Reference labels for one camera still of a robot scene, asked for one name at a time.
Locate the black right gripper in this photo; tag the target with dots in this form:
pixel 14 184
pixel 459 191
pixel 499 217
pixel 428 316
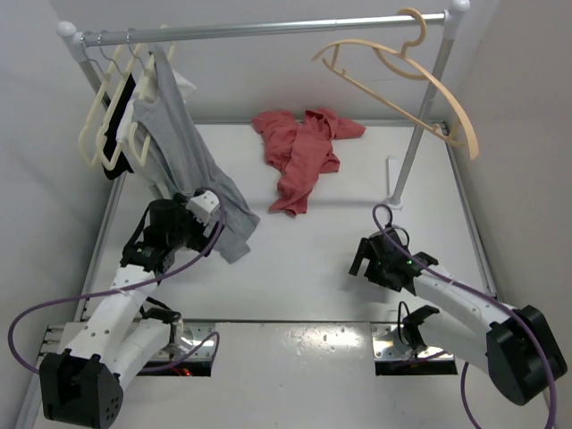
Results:
pixel 365 251

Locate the grey t shirt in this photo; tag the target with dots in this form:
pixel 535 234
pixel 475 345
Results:
pixel 179 158

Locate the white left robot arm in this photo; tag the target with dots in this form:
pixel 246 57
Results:
pixel 84 384

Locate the metal clothes rack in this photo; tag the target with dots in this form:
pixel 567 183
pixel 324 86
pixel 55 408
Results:
pixel 78 42

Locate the cream hanger with black garment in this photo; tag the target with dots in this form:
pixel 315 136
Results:
pixel 107 149

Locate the beige plastic hanger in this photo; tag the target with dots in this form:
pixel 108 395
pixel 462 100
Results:
pixel 398 62

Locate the cream hanger with grey shirt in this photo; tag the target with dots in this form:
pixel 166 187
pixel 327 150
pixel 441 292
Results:
pixel 139 136

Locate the white garment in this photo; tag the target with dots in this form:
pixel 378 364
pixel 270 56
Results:
pixel 179 85

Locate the cream hanger outer left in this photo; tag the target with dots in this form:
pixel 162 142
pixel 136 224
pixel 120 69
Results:
pixel 92 138

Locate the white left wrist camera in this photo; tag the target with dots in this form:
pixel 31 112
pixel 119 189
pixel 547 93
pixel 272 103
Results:
pixel 203 206

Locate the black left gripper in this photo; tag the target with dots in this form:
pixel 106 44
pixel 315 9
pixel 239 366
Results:
pixel 200 239

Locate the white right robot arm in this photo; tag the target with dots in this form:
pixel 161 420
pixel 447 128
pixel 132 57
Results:
pixel 514 346

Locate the red t shirt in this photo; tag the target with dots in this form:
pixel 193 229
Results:
pixel 302 151

